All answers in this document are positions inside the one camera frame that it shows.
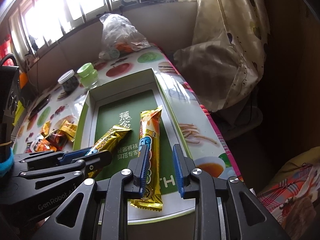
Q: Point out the gold peanut crisp candy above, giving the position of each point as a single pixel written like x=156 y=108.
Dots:
x=45 y=128
x=69 y=129

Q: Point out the green glass jar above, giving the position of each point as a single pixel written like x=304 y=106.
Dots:
x=88 y=75

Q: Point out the gold rice bar snack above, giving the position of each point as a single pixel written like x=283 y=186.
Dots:
x=110 y=141

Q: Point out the dark jar white lid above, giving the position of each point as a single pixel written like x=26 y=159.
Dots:
x=69 y=81

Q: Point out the yellow green box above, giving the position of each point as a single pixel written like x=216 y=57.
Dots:
x=19 y=111

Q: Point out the clear plastic bag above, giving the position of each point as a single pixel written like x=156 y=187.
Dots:
x=119 y=37

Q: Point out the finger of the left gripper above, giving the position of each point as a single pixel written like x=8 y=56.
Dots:
x=51 y=156
x=37 y=169

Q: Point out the black smartphone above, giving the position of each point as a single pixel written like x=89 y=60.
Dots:
x=39 y=106

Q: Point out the white orange konjac snack packet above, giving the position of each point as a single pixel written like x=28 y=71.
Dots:
x=40 y=146

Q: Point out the beige patterned curtain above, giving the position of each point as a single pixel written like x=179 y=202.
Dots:
x=227 y=55

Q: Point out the orange long snack bar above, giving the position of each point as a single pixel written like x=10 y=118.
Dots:
x=149 y=138

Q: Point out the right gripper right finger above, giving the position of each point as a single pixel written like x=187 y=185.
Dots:
x=225 y=209

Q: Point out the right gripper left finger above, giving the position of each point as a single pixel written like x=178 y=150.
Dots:
x=98 y=209

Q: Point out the red black snack packet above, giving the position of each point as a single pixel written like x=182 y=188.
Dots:
x=57 y=138

